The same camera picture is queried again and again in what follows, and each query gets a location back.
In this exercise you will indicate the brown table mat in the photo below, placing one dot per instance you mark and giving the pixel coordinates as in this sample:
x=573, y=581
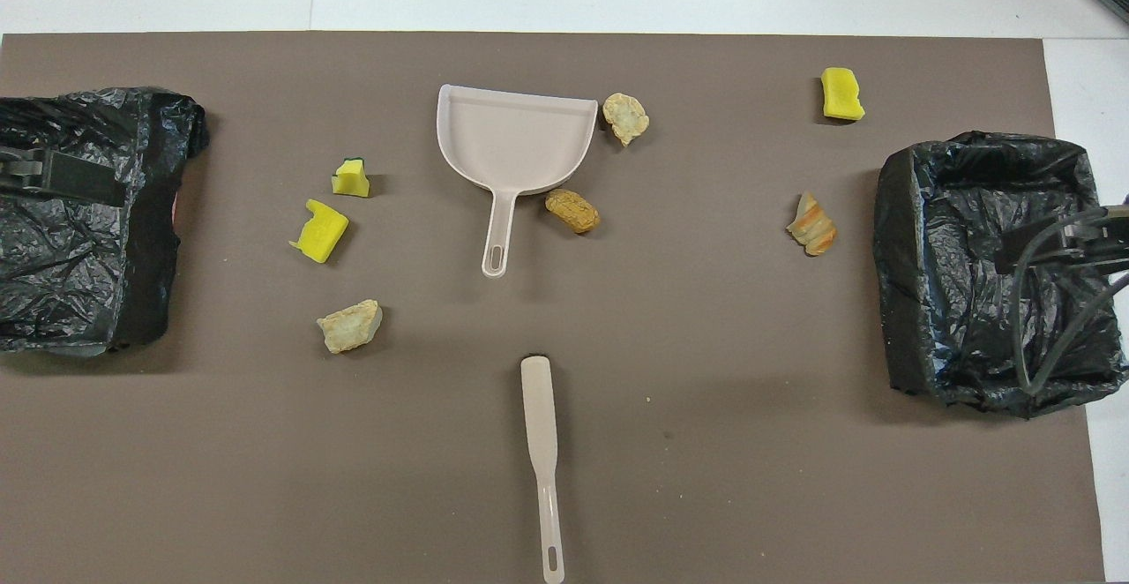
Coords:
x=706, y=478

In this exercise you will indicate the pale striped bread roll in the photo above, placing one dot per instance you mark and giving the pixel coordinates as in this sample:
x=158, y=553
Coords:
x=349, y=326

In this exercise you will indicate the plain yellow sponge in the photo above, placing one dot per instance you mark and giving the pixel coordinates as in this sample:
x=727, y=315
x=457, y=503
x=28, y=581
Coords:
x=842, y=94

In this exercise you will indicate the orange striped croissant piece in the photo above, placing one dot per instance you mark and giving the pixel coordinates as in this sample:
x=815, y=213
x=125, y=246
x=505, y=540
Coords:
x=812, y=227

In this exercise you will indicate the beige plastic dustpan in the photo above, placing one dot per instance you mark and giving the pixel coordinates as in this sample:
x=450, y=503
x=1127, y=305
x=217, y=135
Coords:
x=516, y=138

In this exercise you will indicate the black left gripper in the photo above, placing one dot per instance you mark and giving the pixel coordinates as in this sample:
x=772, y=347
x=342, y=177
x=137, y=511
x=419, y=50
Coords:
x=18, y=169

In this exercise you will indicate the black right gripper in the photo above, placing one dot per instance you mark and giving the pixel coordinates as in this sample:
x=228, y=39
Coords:
x=1102, y=235

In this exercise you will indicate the brown bread loaf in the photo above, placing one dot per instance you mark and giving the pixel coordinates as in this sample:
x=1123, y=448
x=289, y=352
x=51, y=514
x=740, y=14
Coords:
x=571, y=211

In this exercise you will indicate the pale pastry piece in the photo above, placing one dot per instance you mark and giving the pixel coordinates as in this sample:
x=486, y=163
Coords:
x=625, y=118

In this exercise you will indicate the notched yellow sponge piece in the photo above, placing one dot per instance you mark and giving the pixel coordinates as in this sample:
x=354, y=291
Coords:
x=322, y=233

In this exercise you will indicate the small yellow green sponge piece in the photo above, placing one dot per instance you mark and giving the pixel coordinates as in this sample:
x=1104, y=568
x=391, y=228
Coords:
x=351, y=181

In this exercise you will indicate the black bag lined trash bin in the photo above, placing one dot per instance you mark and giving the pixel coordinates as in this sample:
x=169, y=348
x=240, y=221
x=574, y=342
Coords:
x=953, y=319
x=71, y=284

